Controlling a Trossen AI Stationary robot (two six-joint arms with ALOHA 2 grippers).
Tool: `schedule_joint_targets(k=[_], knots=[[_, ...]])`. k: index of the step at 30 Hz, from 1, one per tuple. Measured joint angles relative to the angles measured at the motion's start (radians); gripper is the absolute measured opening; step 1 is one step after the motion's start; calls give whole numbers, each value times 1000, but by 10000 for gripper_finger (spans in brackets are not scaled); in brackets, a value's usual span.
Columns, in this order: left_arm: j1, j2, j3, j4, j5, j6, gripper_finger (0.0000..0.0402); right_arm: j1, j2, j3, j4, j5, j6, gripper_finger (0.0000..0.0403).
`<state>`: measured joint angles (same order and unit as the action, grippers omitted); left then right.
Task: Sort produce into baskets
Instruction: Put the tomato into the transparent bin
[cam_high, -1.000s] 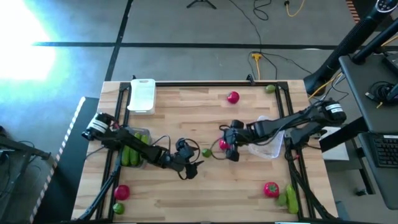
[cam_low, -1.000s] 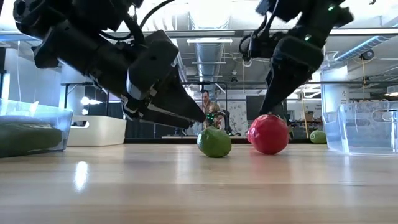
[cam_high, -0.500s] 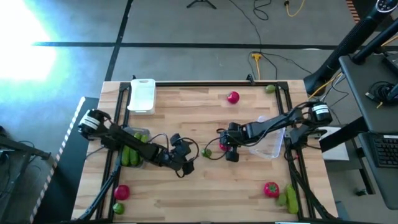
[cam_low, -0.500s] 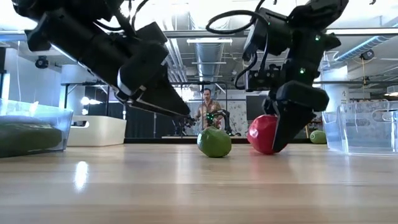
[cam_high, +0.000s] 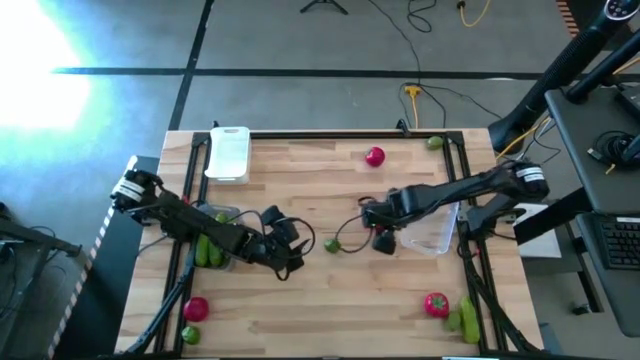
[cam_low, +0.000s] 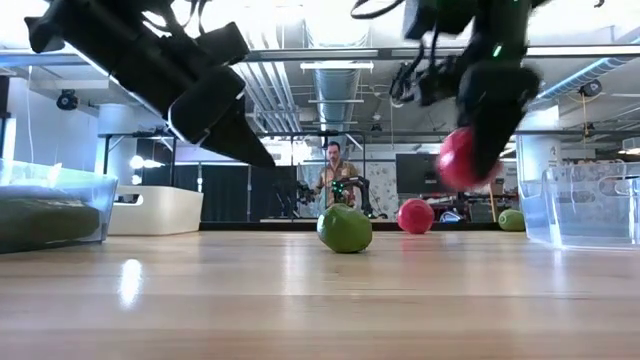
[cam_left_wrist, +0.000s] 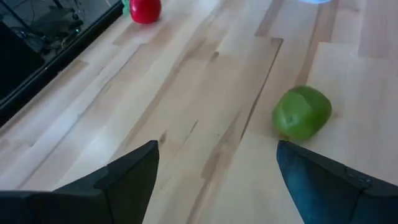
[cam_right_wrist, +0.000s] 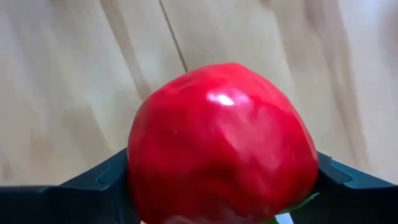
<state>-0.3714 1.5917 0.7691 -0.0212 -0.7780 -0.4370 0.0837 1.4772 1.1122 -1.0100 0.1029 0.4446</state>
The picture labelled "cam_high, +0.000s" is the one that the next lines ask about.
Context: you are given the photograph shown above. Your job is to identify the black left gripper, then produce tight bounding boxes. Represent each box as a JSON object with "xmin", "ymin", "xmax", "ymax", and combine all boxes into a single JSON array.
[{"xmin": 248, "ymin": 223, "xmax": 313, "ymax": 282}]

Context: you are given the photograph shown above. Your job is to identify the clear plastic bin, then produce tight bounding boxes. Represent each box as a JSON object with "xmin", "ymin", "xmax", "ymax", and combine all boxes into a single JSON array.
[{"xmin": 398, "ymin": 199, "xmax": 461, "ymax": 257}]

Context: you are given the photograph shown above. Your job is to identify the long dark green cucumber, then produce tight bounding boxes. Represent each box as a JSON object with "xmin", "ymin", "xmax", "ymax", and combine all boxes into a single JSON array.
[{"xmin": 194, "ymin": 233, "xmax": 211, "ymax": 268}]

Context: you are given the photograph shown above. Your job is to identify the white plastic bin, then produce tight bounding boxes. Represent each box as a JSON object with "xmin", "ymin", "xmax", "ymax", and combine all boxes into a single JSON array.
[{"xmin": 204, "ymin": 125, "xmax": 253, "ymax": 185}]

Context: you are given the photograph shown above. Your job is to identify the grey translucent plastic bin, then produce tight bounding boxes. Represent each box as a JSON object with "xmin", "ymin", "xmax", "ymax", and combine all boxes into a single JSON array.
[{"xmin": 193, "ymin": 201, "xmax": 242, "ymax": 272}]

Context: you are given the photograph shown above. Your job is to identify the white box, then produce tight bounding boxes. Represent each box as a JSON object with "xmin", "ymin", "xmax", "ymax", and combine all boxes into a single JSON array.
[{"xmin": 514, "ymin": 202, "xmax": 564, "ymax": 259}]

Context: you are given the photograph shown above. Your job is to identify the black cabinet with striped tape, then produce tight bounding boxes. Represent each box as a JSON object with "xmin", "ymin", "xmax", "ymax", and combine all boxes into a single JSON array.
[{"xmin": 49, "ymin": 154, "xmax": 161, "ymax": 360}]

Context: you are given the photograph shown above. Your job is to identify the black desk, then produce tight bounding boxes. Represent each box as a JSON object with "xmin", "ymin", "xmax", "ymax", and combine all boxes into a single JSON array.
[{"xmin": 543, "ymin": 85, "xmax": 640, "ymax": 337}]

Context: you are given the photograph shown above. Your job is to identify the black tower fan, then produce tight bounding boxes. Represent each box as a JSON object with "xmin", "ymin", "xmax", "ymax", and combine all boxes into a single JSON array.
[{"xmin": 487, "ymin": 0, "xmax": 640, "ymax": 154}]

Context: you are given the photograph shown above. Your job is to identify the black tripod legs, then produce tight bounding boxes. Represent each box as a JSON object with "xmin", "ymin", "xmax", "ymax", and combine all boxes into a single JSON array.
[{"xmin": 299, "ymin": 0, "xmax": 350, "ymax": 16}]

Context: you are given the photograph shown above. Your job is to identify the black keyboard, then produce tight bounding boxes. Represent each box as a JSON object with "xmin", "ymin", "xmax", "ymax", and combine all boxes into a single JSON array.
[{"xmin": 597, "ymin": 216, "xmax": 640, "ymax": 272}]

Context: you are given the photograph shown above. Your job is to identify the black pole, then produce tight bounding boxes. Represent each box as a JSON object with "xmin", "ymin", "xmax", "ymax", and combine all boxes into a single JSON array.
[{"xmin": 564, "ymin": 32, "xmax": 640, "ymax": 104}]

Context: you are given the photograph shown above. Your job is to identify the black metal stand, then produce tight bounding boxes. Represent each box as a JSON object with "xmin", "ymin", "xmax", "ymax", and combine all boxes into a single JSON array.
[{"xmin": 0, "ymin": 199, "xmax": 84, "ymax": 360}]

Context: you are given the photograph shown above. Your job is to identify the black left wrist camera cable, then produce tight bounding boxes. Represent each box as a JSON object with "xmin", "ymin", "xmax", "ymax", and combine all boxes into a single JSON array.
[{"xmin": 234, "ymin": 208, "xmax": 318, "ymax": 283}]

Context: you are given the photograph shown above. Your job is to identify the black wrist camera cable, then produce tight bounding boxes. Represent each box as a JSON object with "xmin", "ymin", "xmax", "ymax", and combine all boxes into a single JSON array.
[
  {"xmin": 333, "ymin": 195, "xmax": 377, "ymax": 255},
  {"xmin": 234, "ymin": 208, "xmax": 318, "ymax": 283}
]

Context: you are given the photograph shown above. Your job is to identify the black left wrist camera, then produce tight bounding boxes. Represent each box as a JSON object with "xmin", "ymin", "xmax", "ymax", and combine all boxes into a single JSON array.
[{"xmin": 261, "ymin": 204, "xmax": 288, "ymax": 228}]

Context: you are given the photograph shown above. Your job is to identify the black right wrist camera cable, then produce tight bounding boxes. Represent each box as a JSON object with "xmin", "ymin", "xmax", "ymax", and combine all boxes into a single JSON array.
[{"xmin": 333, "ymin": 195, "xmax": 377, "ymax": 255}]

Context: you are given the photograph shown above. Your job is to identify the black aluminium table frame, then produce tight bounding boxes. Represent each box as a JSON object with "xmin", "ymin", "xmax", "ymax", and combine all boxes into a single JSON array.
[{"xmin": 152, "ymin": 130, "xmax": 539, "ymax": 357}]

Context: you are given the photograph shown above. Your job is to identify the yellow power plug cable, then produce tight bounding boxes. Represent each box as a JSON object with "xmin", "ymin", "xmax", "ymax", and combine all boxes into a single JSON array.
[{"xmin": 404, "ymin": 84, "xmax": 424, "ymax": 130}]

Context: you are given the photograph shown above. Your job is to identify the black left arm cable sleeve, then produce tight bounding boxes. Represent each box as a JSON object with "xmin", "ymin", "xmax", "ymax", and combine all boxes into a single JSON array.
[{"xmin": 124, "ymin": 244, "xmax": 200, "ymax": 356}]

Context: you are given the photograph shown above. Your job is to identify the black arm cable sleeve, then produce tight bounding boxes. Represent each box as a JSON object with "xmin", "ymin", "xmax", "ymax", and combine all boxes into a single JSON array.
[
  {"xmin": 124, "ymin": 244, "xmax": 200, "ymax": 356},
  {"xmin": 458, "ymin": 234, "xmax": 539, "ymax": 354}
]

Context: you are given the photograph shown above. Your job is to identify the black right arm cable sleeve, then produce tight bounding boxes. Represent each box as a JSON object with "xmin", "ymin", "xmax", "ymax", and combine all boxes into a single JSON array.
[{"xmin": 458, "ymin": 234, "xmax": 539, "ymax": 354}]

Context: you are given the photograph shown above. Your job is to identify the white floor cable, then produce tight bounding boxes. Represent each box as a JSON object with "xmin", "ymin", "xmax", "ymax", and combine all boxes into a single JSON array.
[{"xmin": 499, "ymin": 124, "xmax": 551, "ymax": 171}]

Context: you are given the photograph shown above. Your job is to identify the thin black floor cable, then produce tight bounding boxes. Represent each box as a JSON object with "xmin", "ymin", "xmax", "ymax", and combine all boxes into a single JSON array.
[{"xmin": 398, "ymin": 82, "xmax": 504, "ymax": 129}]

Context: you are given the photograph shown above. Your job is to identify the yellow cable by fan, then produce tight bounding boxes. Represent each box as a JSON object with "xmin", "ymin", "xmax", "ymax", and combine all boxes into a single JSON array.
[{"xmin": 494, "ymin": 115, "xmax": 551, "ymax": 161}]

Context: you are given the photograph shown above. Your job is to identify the long black floor cable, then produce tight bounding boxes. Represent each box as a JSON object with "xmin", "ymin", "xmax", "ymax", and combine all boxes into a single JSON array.
[{"xmin": 367, "ymin": 0, "xmax": 423, "ymax": 86}]

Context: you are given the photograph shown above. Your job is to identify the coiled black floor cable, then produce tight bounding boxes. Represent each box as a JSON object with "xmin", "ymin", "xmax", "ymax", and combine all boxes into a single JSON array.
[{"xmin": 406, "ymin": 0, "xmax": 439, "ymax": 35}]

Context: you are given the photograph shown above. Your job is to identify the yellow floor cable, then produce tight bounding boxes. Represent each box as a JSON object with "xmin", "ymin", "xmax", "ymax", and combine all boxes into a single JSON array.
[{"xmin": 456, "ymin": 0, "xmax": 494, "ymax": 29}]

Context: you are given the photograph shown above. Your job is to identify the black cable bundle on desk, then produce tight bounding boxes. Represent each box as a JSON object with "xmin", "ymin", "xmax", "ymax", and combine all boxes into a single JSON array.
[{"xmin": 587, "ymin": 130, "xmax": 640, "ymax": 174}]

